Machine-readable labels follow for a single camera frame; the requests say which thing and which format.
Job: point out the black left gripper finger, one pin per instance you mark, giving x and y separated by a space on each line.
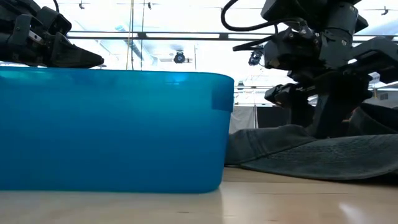
74 56

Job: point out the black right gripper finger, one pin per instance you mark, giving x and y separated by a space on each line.
298 99
335 115

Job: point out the dark grey cap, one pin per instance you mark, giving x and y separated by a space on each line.
326 158

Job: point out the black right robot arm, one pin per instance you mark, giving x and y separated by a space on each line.
339 18

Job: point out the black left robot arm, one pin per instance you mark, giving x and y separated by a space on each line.
15 7

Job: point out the black partition panel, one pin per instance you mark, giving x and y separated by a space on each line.
272 116

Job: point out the white cloth partition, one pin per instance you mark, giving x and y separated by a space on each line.
242 119

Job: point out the blue plastic bin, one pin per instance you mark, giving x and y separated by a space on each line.
109 130

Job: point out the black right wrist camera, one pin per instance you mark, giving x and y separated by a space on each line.
255 57

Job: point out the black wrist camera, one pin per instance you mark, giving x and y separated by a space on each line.
255 57
56 21

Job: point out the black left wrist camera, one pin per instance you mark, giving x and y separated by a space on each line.
56 21

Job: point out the black round camera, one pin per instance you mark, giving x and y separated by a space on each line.
179 58

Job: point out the black frame crossbar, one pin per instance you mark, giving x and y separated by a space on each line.
186 38

